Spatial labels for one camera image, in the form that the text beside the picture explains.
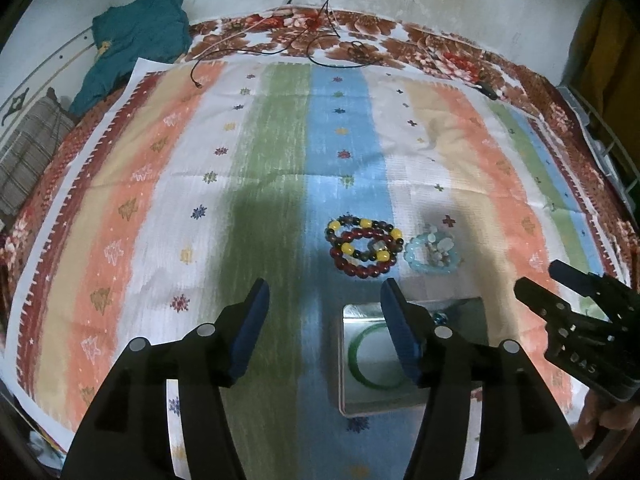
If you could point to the mustard yellow garment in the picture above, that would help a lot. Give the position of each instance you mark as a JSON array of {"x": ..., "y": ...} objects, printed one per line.
[{"x": 607, "y": 60}]

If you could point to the green bangle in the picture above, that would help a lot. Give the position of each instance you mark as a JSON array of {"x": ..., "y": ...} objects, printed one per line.
[{"x": 362, "y": 372}]

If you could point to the black plug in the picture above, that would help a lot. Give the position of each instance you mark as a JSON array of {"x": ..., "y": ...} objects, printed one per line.
[{"x": 487, "y": 91}]

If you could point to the brown floral blanket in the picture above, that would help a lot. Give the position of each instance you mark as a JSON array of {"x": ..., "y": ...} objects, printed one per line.
[{"x": 400, "y": 40}]

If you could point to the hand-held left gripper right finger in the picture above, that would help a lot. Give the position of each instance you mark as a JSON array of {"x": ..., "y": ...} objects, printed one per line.
[{"x": 400, "y": 335}]

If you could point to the metal tin box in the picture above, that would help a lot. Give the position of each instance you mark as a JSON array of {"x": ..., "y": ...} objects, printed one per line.
[{"x": 370, "y": 400}]

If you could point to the grey checked pillow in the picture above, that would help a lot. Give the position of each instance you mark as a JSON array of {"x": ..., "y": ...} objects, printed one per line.
[{"x": 30, "y": 150}]

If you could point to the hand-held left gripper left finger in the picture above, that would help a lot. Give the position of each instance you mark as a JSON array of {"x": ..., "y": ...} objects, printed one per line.
[{"x": 249, "y": 332}]

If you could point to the teal garment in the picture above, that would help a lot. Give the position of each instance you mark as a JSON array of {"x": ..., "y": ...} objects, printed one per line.
[{"x": 135, "y": 30}]

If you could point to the person's right hand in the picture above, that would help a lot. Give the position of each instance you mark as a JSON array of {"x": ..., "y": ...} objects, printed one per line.
[{"x": 612, "y": 417}]

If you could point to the striped colourful mat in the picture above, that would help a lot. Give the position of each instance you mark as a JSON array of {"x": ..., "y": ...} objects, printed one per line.
[{"x": 280, "y": 160}]

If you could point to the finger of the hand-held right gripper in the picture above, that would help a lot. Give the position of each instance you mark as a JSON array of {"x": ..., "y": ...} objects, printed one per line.
[
  {"x": 542, "y": 299},
  {"x": 570, "y": 274}
]

